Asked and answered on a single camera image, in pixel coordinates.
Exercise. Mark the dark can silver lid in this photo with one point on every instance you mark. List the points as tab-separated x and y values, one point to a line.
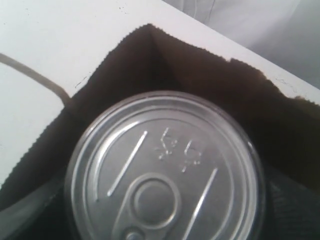
165	165

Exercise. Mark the white backdrop curtain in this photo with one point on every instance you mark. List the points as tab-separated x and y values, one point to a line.
285	32

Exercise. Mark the brown paper bag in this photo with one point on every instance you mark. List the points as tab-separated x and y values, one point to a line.
285	131

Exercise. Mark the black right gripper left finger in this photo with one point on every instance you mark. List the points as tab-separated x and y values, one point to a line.
39	216

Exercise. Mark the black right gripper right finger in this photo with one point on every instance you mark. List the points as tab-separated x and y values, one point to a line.
290	210

